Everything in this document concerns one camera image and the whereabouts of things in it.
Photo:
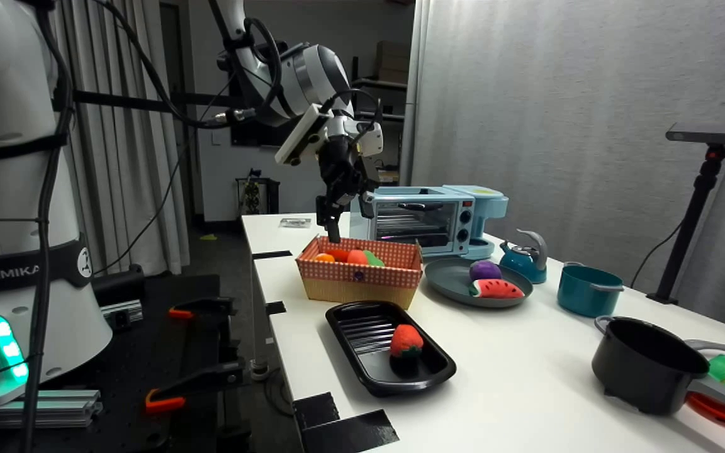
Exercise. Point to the grey round plate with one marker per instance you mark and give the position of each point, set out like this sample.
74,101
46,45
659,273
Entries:
452,281

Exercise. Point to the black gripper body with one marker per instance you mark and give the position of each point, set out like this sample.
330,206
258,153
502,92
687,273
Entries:
342,175

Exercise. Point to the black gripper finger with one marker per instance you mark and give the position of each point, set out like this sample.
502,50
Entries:
322,209
333,226

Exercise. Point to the black shelf unit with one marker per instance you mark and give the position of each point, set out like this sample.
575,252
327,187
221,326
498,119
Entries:
381,96

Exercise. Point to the purple plush toy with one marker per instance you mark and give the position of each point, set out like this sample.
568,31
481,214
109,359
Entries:
483,270

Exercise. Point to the plush watermelon slice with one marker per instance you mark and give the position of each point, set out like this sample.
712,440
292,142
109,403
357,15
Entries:
496,291

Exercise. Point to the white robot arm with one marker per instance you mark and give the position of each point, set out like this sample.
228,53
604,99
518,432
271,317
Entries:
48,313

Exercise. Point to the teal toy kettle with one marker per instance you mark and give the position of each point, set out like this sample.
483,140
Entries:
529,258

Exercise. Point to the black tape patch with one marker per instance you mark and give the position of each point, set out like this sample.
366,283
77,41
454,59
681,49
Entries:
351,437

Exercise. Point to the teal toy pot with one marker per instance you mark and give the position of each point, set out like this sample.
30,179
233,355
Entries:
586,291

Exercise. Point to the black toy pot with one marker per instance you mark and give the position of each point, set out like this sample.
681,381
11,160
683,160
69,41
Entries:
644,365

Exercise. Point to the black ribbed tray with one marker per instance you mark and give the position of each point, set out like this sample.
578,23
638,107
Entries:
362,333

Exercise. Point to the black tripod stand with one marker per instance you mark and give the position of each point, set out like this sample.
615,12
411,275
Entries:
712,140

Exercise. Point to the brown checkered box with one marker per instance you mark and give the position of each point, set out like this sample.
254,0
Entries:
360,270

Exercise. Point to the orange handled clamp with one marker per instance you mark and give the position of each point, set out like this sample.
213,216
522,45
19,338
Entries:
175,396

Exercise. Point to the orange clamp near table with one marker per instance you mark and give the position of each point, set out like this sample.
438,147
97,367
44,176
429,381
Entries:
200,307

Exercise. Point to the light blue toy oven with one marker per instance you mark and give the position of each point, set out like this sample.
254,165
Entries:
443,220

